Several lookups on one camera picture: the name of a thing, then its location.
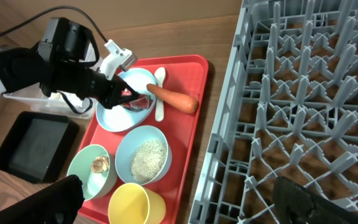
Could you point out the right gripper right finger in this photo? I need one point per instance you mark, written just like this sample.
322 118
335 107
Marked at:
295 204

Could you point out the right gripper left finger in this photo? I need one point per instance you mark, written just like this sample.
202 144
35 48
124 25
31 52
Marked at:
58 203

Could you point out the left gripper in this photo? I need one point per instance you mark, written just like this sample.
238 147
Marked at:
86 83

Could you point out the red snack wrapper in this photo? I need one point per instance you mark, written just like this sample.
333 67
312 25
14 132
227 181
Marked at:
142 103

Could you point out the mint green bowl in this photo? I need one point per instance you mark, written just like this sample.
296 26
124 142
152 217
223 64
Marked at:
94 185

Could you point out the brown food scrap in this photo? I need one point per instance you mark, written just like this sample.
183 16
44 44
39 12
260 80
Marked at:
100 164

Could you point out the light blue bowl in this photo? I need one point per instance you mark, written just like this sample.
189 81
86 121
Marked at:
128 146

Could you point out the orange carrot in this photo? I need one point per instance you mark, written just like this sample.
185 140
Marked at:
180 101

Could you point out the yellow plastic cup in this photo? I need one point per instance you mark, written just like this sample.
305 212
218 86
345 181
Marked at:
134 204

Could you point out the white rice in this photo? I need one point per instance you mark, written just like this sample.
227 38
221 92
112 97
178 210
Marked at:
148 160

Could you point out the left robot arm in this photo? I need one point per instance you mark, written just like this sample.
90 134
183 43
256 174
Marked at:
57 63

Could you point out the black waste tray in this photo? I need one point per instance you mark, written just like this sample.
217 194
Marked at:
37 146

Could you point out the grey dishwasher rack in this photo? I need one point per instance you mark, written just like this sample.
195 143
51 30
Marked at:
288 107

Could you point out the large light blue plate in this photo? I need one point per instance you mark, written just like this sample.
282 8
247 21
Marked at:
120 119

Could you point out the white plastic spoon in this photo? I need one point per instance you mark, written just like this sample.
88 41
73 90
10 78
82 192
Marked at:
160 75

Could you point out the red serving tray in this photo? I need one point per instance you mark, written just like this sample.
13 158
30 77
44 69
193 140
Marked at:
185 74

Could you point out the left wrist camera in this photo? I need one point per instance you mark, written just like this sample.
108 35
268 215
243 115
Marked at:
120 58

